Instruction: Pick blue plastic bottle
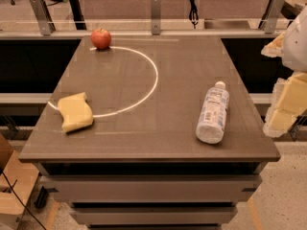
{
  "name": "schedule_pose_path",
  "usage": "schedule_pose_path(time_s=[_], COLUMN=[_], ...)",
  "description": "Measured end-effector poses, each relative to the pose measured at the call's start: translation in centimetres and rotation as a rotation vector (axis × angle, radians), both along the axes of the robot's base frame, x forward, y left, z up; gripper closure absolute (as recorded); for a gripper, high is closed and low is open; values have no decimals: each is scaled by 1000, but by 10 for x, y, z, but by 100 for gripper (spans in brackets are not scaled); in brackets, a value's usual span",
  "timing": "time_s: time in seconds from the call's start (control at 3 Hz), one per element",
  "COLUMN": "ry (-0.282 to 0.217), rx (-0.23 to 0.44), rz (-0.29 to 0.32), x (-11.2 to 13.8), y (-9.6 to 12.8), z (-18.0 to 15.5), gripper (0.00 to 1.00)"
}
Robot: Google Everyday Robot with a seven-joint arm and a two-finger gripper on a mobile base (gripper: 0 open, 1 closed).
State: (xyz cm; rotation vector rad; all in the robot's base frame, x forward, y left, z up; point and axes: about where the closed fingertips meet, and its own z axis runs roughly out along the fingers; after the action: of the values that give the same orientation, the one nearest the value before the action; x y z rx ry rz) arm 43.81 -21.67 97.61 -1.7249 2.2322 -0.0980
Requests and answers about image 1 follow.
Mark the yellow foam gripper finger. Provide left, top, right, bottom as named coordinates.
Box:
left=263, top=73, right=307, bottom=138
left=261, top=33, right=285, bottom=58

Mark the clear plastic bottle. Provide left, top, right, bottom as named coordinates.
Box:
left=196, top=81, right=229, bottom=144

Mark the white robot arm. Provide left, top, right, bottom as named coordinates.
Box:
left=261, top=7, right=307, bottom=138

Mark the red apple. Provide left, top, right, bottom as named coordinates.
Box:
left=90, top=28, right=111, bottom=50

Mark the yellow sponge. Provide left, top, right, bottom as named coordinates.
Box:
left=58, top=92, right=94, bottom=133

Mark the grey drawer cabinet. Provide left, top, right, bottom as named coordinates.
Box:
left=37, top=161, right=265, bottom=230

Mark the wooden box at left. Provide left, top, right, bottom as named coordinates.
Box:
left=0, top=134, right=38, bottom=230

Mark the right metal bracket post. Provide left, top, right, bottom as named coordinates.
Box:
left=263, top=0, right=285, bottom=34

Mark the metal bracket post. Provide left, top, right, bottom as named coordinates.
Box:
left=263, top=0, right=285, bottom=34
left=29, top=0, right=54, bottom=35
left=151, top=0, right=161, bottom=35

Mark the black hanging cable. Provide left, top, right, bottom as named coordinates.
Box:
left=187, top=0, right=200, bottom=30

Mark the middle metal bracket post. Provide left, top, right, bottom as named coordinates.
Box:
left=151, top=0, right=161, bottom=35

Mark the left metal bracket post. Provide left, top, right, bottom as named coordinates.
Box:
left=29, top=0, right=54, bottom=35

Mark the black floor cable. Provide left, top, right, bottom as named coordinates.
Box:
left=0, top=168, right=48, bottom=230

